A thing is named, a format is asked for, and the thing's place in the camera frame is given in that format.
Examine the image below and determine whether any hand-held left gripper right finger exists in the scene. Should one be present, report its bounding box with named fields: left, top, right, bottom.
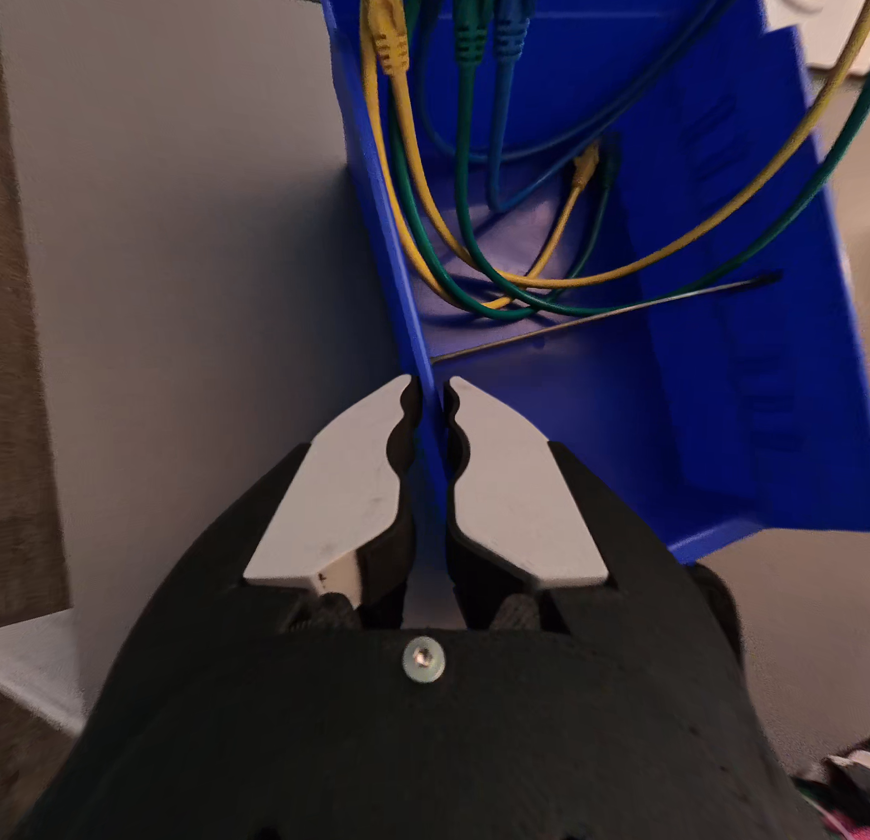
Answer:
left=443, top=376, right=610, bottom=591

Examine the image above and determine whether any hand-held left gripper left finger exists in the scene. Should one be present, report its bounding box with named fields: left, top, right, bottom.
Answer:
left=242, top=374, right=422, bottom=608

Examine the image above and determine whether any blue plastic bin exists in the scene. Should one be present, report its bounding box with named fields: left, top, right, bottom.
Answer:
left=313, top=0, right=870, bottom=565

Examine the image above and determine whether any yellow ethernet cable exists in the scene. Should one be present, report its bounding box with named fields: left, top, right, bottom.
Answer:
left=359, top=0, right=870, bottom=311

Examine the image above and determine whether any blue ethernet cable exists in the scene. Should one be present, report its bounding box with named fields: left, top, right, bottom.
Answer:
left=411, top=0, right=769, bottom=213

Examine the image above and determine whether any green ethernet cable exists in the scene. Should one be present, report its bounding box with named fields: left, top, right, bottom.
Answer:
left=387, top=0, right=870, bottom=322

